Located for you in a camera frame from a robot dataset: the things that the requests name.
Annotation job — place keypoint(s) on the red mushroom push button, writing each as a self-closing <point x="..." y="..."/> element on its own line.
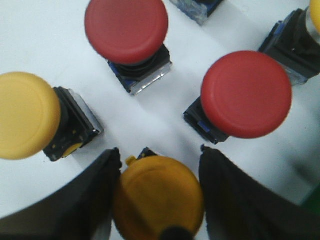
<point x="130" y="35"/>
<point x="244" y="94"/>

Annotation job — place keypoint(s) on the yellow mushroom push button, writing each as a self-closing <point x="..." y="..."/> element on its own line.
<point x="295" y="43"/>
<point x="157" y="197"/>
<point x="35" y="117"/>

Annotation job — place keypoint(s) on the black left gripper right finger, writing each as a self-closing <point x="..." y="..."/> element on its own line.
<point x="239" y="208"/>

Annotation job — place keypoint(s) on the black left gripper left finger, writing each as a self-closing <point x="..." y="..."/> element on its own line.
<point x="81" y="210"/>

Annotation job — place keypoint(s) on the blue switch contact block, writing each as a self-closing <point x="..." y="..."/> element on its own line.
<point x="197" y="10"/>

